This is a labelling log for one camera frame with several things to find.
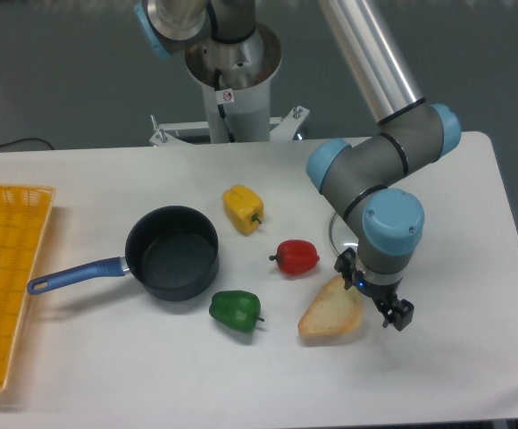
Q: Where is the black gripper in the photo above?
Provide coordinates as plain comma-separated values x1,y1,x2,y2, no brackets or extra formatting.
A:
334,248,414,332

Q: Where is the triangle toast bread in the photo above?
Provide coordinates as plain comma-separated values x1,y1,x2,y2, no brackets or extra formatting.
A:
297,275,363,338

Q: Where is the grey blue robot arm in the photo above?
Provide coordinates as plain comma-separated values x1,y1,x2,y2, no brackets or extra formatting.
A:
135,1,461,330

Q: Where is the glass pot lid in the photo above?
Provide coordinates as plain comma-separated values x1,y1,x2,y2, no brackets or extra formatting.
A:
327,213,358,264

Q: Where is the red bell pepper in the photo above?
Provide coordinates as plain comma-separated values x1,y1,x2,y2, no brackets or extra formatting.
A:
269,240,320,276

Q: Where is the green bell pepper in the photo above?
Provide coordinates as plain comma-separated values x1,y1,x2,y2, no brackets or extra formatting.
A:
208,290,264,333

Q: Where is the yellow bell pepper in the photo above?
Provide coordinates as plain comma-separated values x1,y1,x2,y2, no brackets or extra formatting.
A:
221,185,264,236

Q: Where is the yellow woven basket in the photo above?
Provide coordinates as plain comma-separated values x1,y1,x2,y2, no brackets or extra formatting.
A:
0,184,55,391

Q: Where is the dark pot blue handle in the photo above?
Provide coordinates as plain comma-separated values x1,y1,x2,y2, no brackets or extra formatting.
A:
27,206,219,302

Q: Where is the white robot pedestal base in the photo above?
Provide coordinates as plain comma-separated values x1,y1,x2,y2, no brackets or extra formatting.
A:
149,23,310,147

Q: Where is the black cable on floor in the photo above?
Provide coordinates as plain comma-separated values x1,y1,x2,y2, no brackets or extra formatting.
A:
0,137,54,150

